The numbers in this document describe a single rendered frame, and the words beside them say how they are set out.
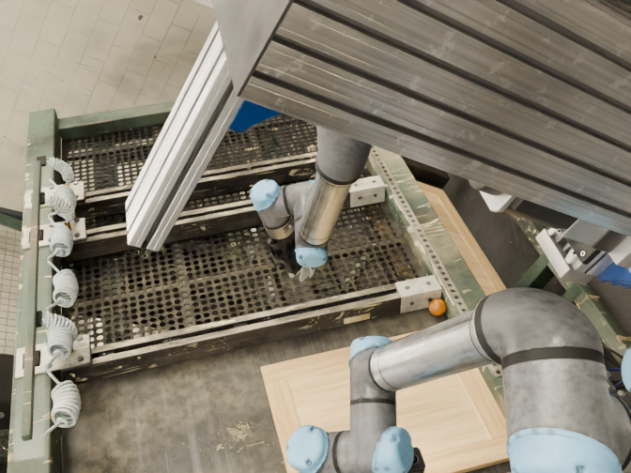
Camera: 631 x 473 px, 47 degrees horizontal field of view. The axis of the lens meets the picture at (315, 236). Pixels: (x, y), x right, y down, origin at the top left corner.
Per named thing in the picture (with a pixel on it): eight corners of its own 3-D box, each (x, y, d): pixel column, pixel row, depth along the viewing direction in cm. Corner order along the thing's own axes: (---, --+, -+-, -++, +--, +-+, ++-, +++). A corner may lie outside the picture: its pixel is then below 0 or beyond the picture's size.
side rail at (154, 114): (329, 108, 310) (329, 84, 303) (65, 151, 292) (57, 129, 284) (324, 99, 316) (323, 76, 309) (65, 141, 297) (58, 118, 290)
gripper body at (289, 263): (275, 268, 195) (259, 239, 187) (293, 246, 199) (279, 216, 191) (297, 277, 191) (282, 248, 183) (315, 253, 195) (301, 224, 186)
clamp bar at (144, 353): (442, 310, 214) (450, 250, 198) (26, 402, 194) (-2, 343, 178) (430, 286, 222) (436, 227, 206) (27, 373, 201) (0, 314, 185)
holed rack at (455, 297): (505, 375, 190) (505, 373, 190) (495, 378, 189) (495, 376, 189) (333, 74, 310) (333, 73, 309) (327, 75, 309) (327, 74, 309)
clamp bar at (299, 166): (368, 171, 266) (369, 114, 250) (34, 232, 246) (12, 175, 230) (360, 156, 273) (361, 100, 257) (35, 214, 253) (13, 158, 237)
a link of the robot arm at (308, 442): (323, 469, 111) (277, 470, 116) (357, 488, 119) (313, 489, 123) (329, 419, 116) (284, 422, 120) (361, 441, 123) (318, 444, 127)
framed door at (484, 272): (533, 341, 264) (537, 337, 263) (417, 315, 237) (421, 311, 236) (440, 193, 329) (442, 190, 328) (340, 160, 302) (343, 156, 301)
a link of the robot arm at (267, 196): (279, 195, 172) (245, 203, 174) (293, 226, 180) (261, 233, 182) (281, 173, 178) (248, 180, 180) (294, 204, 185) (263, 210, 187)
